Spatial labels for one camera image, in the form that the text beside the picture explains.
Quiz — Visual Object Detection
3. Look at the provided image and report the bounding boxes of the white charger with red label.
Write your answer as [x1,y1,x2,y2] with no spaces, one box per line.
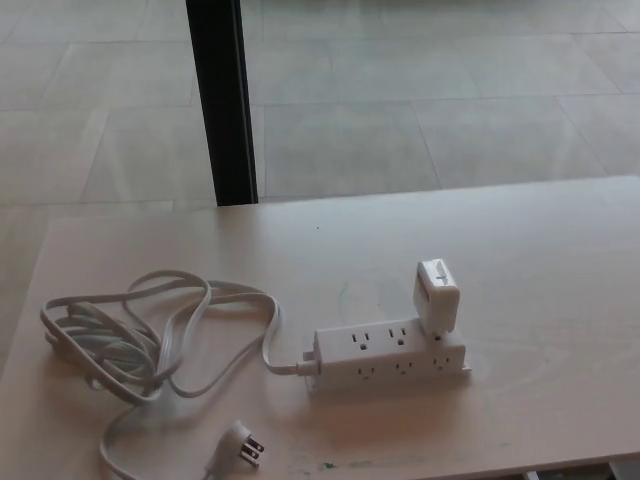
[408,258,462,337]

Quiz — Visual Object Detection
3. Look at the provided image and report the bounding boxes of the white six-outlet power strip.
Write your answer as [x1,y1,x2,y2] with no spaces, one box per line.
[302,319,474,396]

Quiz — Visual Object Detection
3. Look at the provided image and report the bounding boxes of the white flat cord with plug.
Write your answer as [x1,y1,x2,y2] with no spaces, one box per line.
[39,269,321,480]

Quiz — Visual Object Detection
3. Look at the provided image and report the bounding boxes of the black window frame post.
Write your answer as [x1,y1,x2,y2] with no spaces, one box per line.
[184,0,260,207]

